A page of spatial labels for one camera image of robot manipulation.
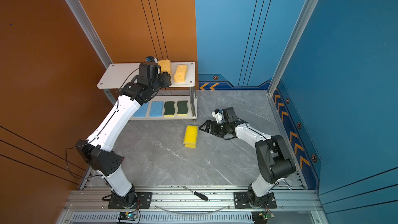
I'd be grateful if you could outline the right aluminium corner post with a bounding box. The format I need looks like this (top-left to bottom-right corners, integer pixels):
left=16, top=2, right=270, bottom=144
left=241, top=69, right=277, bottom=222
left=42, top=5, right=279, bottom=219
left=267, top=0, right=319, bottom=96

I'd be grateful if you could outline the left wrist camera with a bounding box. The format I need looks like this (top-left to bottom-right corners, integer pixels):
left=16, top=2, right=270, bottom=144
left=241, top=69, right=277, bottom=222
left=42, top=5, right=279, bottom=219
left=146, top=56, right=158, bottom=63

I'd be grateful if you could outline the aluminium corner post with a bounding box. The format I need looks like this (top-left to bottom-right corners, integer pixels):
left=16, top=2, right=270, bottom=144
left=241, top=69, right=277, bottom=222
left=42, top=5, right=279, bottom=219
left=65, top=0, right=113, bottom=68
left=267, top=0, right=319, bottom=96

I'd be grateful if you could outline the green yellow scouring sponge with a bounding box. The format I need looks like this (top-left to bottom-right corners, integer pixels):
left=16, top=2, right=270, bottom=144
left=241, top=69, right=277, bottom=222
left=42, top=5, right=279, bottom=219
left=163, top=101, right=176, bottom=118
left=177, top=101, right=188, bottom=116

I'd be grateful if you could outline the left green circuit board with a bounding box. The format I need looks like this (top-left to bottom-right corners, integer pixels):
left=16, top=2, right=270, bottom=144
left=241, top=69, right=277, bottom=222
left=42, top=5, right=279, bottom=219
left=118, top=212, right=139, bottom=222

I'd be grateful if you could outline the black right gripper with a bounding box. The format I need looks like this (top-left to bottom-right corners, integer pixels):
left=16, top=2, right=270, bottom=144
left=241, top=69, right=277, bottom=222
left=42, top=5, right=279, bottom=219
left=199, top=120, right=230, bottom=138

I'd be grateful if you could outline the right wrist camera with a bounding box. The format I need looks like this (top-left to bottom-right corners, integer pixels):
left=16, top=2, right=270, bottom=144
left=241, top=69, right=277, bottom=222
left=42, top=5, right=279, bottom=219
left=212, top=109, right=224, bottom=124

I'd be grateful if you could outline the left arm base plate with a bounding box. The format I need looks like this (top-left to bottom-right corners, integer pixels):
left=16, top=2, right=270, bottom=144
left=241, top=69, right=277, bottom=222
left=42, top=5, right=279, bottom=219
left=108, top=191, right=152, bottom=209

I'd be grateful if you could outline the silver metal wrench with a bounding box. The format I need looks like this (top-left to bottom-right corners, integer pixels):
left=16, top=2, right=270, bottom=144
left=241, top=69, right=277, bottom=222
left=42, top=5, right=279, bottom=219
left=282, top=178, right=292, bottom=190

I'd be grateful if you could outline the black handled screwdriver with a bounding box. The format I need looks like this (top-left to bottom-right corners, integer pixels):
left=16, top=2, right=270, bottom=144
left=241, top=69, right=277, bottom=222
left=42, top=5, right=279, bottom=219
left=183, top=187, right=208, bottom=201

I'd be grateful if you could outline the left aluminium corner post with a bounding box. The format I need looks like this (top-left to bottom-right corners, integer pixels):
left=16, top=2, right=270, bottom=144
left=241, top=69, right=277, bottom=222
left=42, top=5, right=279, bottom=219
left=65, top=0, right=113, bottom=68

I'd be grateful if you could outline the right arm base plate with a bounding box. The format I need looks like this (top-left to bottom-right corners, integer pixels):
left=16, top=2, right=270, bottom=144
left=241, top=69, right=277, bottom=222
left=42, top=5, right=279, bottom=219
left=233, top=190, right=277, bottom=209

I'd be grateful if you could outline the right green circuit board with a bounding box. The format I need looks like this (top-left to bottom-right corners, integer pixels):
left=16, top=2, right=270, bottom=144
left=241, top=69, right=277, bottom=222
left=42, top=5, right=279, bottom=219
left=251, top=212, right=268, bottom=224

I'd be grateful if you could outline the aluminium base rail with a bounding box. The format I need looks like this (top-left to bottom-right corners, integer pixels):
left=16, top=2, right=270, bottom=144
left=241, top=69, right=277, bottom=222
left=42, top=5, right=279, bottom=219
left=57, top=186, right=328, bottom=224

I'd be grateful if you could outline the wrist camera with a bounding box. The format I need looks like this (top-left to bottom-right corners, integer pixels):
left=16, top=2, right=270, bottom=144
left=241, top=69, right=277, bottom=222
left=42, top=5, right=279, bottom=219
left=212, top=109, right=224, bottom=124
left=146, top=56, right=158, bottom=63

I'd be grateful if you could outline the blue sponge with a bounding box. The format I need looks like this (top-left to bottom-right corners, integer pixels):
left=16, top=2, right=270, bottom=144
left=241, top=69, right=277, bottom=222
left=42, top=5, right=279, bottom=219
left=133, top=103, right=149, bottom=118
left=149, top=101, right=164, bottom=118

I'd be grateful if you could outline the green circuit board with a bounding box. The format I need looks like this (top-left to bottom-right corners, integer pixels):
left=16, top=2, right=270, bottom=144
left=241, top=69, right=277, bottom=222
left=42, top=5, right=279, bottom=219
left=251, top=212, right=268, bottom=224
left=118, top=212, right=139, bottom=222

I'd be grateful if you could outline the white two-tier shelf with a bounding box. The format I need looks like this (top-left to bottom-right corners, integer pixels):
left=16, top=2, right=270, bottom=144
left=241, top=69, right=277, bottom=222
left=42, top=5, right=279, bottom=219
left=97, top=62, right=198, bottom=120

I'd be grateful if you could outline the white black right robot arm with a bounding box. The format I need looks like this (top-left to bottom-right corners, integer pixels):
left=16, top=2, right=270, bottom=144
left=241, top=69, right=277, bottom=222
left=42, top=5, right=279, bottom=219
left=199, top=107, right=296, bottom=208

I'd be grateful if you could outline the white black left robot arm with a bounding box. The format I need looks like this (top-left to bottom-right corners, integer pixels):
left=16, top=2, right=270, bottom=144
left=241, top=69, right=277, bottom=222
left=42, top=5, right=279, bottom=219
left=75, top=61, right=171, bottom=208

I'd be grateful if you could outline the orange yellow sponge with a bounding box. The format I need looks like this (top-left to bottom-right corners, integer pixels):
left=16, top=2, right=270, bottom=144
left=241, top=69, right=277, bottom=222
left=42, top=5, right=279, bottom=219
left=158, top=60, right=172, bottom=75
left=174, top=65, right=188, bottom=84

